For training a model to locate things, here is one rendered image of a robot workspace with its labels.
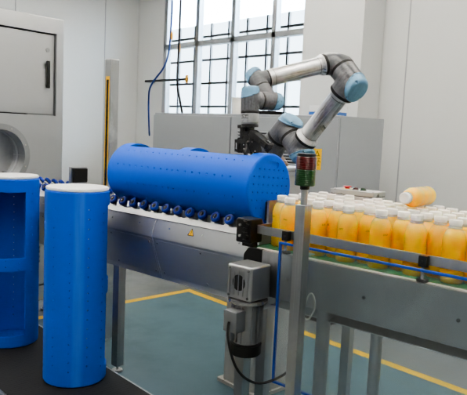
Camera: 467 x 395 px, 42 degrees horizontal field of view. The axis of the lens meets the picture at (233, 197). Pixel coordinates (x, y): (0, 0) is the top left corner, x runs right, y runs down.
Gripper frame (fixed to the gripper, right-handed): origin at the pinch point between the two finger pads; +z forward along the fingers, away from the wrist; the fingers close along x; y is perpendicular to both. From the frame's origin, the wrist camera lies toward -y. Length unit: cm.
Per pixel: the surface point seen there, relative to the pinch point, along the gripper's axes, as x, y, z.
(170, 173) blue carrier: 14.4, 34.0, 1.2
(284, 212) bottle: 18.5, -29.9, 12.4
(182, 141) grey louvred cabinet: -177, 224, -13
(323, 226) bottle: 16, -45, 16
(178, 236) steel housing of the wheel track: 14.1, 29.4, 27.9
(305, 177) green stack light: 39, -53, -2
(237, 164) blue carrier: 11.0, -1.2, -3.9
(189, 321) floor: -94, 131, 110
